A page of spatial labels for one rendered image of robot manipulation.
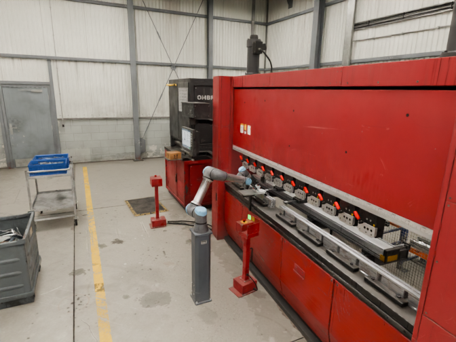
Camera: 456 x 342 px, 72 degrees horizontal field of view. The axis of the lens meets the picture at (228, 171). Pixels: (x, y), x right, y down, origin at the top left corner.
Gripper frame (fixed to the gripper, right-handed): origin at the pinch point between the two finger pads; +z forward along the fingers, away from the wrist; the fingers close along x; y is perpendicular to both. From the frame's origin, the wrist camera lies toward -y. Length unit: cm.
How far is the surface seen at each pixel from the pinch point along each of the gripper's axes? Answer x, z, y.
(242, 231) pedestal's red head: -36, 1, -45
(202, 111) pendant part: 101, -86, 27
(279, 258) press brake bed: -68, 32, -37
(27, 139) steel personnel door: 655, -206, -283
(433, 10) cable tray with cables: 137, 72, 483
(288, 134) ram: -51, -53, 49
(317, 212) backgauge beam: -72, 22, 21
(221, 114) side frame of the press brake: 85, -70, 42
